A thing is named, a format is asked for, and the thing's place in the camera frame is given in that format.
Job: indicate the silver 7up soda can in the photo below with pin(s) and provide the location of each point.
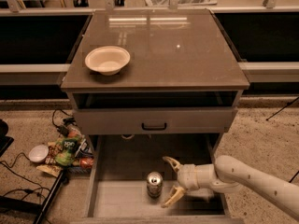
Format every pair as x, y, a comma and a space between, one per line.
154, 184

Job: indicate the white bowl on floor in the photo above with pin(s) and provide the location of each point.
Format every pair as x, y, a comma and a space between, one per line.
38, 154

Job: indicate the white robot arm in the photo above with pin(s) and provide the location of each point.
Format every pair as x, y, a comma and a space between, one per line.
226, 175

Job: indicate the white paper bowl on counter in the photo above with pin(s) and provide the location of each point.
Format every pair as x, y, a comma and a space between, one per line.
107, 60

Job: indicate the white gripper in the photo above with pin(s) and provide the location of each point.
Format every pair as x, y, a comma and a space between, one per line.
189, 175

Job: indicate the open grey middle drawer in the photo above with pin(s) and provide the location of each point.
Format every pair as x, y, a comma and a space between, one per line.
117, 193

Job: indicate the black drawer handle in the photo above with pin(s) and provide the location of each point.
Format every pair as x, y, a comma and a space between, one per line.
160, 127

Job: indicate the grey drawer cabinet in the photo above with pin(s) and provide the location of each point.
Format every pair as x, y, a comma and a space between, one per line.
179, 59

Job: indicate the black power adapter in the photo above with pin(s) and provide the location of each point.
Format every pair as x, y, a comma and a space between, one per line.
63, 130

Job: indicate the black stand base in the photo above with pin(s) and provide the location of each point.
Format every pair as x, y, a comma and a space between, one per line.
38, 209

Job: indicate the black tripod leg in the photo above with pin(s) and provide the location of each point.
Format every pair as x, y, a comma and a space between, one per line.
284, 107

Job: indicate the green chip bag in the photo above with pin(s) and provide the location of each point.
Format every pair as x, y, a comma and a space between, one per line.
67, 155

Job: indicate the closed grey top drawer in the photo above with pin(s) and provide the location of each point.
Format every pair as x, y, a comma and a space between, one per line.
179, 120

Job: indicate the yellow snack packet on floor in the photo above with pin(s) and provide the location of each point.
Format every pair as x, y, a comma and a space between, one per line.
50, 169

